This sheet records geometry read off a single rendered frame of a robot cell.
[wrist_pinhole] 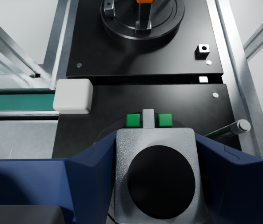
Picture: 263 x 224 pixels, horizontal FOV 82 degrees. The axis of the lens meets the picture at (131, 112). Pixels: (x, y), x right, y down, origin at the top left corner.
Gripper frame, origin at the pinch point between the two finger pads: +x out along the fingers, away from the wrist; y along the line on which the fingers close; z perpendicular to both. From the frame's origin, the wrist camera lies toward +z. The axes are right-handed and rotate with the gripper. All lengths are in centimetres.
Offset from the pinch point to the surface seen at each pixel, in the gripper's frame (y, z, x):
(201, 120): -7.8, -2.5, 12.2
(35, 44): 27.0, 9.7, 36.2
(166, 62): -3.8, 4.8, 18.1
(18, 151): 20.4, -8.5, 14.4
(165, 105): -3.1, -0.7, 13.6
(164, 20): -3.7, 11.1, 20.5
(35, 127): 18.5, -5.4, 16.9
